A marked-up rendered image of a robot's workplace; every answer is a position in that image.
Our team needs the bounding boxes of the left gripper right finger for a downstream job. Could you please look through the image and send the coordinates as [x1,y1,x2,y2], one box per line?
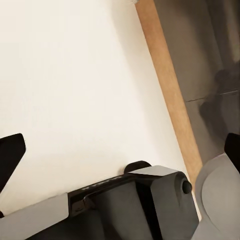
[224,132,240,173]

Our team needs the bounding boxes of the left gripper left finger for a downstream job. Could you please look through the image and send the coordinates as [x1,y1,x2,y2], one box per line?
[0,133,26,193]

